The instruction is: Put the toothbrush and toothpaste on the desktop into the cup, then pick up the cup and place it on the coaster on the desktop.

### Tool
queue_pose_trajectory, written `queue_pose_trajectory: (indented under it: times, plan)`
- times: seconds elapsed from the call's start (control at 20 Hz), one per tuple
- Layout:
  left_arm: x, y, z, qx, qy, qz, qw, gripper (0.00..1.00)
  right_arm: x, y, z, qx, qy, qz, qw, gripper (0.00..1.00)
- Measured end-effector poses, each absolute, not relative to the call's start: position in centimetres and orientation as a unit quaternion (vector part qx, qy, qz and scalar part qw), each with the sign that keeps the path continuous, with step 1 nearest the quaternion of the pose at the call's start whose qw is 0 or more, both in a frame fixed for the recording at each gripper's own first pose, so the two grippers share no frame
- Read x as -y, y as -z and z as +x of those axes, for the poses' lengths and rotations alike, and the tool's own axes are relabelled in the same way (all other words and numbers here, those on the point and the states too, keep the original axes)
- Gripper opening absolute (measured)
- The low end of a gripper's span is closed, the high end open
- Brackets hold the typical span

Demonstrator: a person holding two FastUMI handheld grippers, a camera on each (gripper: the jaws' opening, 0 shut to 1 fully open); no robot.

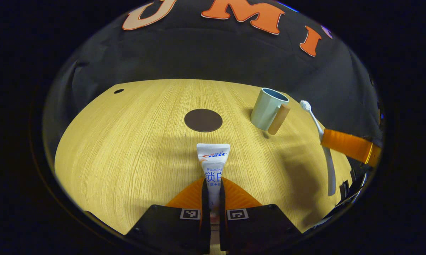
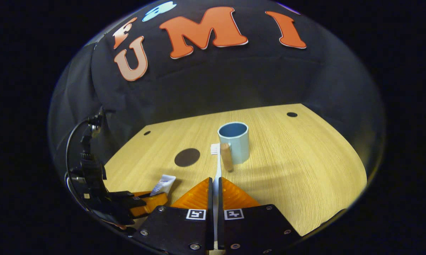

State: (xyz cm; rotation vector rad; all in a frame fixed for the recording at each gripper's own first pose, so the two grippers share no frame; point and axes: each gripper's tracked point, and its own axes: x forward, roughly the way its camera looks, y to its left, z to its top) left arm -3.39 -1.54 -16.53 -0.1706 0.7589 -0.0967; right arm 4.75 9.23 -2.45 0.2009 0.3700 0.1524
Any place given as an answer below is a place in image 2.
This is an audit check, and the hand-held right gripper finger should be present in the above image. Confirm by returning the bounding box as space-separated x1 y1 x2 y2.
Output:
131 177 214 255
217 177 302 255

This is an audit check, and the white toothpaste tube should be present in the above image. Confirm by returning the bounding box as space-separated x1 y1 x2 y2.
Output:
150 174 176 196

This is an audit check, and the pale blue toothbrush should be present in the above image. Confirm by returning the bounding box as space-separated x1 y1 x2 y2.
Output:
210 143 223 250

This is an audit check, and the dark round coaster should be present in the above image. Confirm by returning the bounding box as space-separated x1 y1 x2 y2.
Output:
174 148 201 167

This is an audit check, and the blue cup with wooden handle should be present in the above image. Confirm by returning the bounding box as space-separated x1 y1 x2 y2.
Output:
217 122 250 172

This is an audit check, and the wooden desktop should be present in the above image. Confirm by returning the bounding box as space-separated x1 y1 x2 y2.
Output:
103 103 368 255

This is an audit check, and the black backdrop cloth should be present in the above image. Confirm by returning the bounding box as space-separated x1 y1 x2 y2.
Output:
47 0 386 185

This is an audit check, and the black cable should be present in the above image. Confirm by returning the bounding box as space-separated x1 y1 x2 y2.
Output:
65 119 93 213

